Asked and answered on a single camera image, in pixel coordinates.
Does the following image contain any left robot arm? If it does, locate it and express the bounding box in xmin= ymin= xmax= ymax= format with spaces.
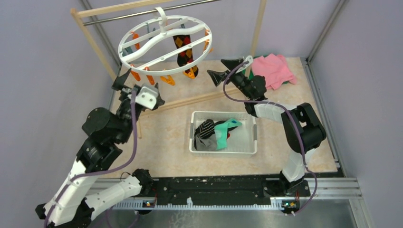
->
xmin=35 ymin=73 xmax=164 ymax=228

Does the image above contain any white round sock hanger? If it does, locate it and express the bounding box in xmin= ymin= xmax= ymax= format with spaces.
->
xmin=117 ymin=7 xmax=213 ymax=76

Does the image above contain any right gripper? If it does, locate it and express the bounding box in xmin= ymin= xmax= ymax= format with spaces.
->
xmin=207 ymin=59 xmax=252 ymax=99

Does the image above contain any teal sock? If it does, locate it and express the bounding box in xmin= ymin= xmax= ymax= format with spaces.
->
xmin=214 ymin=118 xmax=242 ymax=150

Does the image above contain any metal hanging rod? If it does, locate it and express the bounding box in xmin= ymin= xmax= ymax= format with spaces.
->
xmin=83 ymin=0 xmax=220 ymax=26

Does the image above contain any orange clothespin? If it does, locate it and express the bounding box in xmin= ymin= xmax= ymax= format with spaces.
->
xmin=160 ymin=75 xmax=175 ymax=86
xmin=144 ymin=66 xmax=155 ymax=85
xmin=131 ymin=69 xmax=141 ymax=82

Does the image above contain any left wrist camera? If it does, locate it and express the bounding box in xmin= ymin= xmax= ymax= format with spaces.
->
xmin=135 ymin=84 xmax=159 ymax=110

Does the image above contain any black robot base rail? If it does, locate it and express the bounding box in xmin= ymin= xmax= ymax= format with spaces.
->
xmin=139 ymin=174 xmax=311 ymax=213

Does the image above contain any pink cloth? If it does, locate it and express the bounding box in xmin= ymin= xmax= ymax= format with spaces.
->
xmin=250 ymin=54 xmax=297 ymax=90

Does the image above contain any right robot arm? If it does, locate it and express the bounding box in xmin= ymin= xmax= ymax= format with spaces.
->
xmin=207 ymin=59 xmax=326 ymax=196

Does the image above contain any wooden drying rack frame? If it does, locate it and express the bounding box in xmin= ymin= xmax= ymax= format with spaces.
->
xmin=70 ymin=0 xmax=268 ymax=139

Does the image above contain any grey sock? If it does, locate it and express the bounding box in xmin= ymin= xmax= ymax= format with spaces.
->
xmin=194 ymin=133 xmax=217 ymax=152

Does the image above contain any black white striped sock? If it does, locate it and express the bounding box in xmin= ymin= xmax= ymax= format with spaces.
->
xmin=194 ymin=119 xmax=215 ymax=139

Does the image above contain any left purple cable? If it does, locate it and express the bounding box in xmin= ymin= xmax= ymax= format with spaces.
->
xmin=44 ymin=88 xmax=139 ymax=228

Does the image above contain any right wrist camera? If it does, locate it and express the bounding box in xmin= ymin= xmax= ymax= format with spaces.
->
xmin=243 ymin=55 xmax=254 ymax=69

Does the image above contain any white plastic basket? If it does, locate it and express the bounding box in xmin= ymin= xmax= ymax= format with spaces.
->
xmin=189 ymin=111 xmax=258 ymax=158

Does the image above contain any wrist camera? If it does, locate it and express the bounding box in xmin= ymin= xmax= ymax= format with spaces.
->
xmin=243 ymin=55 xmax=254 ymax=69
xmin=135 ymin=84 xmax=159 ymax=110

